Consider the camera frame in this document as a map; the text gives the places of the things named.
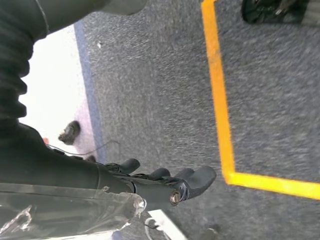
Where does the person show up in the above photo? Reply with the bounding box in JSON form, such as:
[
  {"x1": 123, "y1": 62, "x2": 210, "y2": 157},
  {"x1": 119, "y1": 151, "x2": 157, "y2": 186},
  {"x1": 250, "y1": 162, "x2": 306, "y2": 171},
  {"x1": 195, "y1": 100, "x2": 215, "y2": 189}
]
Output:
[{"x1": 58, "y1": 120, "x2": 97, "y2": 163}]

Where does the black robot foot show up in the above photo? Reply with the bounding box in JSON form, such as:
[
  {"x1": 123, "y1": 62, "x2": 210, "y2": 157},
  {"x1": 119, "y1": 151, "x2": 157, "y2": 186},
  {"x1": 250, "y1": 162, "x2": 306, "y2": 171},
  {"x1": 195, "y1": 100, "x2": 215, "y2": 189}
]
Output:
[{"x1": 241, "y1": 0, "x2": 320, "y2": 27}]

